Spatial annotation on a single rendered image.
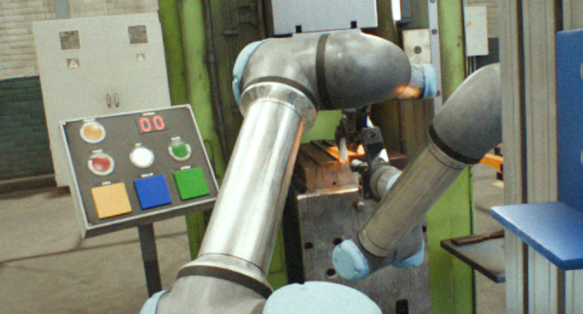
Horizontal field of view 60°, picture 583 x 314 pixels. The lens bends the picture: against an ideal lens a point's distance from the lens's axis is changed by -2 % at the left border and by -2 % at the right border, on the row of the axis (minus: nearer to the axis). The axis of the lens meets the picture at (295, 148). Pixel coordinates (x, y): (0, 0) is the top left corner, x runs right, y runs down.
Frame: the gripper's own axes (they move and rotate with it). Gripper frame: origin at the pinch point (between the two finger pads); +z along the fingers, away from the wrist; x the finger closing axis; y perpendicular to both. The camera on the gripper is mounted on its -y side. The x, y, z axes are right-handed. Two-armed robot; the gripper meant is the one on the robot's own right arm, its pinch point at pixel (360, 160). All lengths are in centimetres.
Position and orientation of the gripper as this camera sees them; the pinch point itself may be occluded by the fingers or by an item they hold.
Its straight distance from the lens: 136.2
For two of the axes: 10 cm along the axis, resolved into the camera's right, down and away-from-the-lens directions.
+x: 9.8, -1.3, 1.4
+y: 1.1, 9.8, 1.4
